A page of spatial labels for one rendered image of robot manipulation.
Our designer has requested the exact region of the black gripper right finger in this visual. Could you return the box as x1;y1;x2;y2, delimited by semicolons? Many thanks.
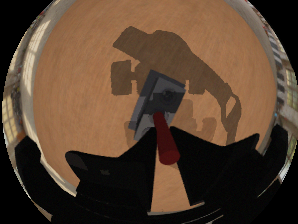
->
169;127;261;206

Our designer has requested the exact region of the dark red peg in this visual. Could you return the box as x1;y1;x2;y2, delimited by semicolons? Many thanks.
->
154;112;181;165

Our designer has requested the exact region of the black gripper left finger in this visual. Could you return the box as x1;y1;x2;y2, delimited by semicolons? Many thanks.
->
65;127;157;212

